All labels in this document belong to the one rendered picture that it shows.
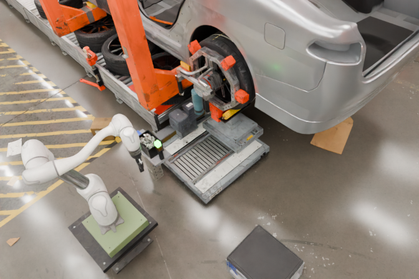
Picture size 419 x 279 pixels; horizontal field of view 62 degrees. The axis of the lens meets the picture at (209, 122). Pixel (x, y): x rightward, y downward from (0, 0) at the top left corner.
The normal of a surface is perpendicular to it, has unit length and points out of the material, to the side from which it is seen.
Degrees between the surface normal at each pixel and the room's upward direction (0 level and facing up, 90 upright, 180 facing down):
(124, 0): 90
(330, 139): 1
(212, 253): 0
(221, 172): 0
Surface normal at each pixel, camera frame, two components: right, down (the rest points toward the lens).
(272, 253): -0.09, -0.70
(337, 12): 0.16, -0.47
